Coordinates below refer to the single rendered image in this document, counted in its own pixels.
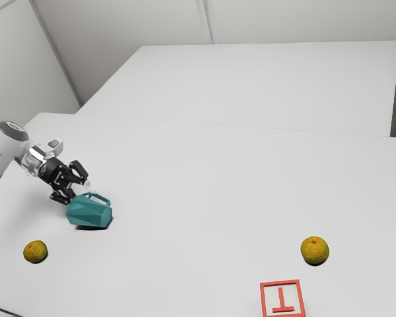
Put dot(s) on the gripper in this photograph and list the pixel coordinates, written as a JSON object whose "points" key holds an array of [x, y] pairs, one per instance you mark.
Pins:
{"points": [[52, 171]]}

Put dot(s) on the teal faceted mug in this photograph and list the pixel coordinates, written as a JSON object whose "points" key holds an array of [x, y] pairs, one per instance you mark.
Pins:
{"points": [[89, 211]]}

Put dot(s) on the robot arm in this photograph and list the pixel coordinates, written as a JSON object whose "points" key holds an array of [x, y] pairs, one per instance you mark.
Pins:
{"points": [[6, 145]]}

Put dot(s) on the small yellow-green citrus fruit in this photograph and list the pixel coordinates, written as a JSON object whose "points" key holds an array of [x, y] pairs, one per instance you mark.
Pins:
{"points": [[35, 251]]}

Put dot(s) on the large yellow-green citrus fruit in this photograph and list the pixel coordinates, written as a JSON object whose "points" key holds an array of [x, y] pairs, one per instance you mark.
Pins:
{"points": [[314, 250]]}

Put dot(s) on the red square frame block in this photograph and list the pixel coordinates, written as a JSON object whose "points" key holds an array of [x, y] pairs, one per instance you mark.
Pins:
{"points": [[282, 298]]}

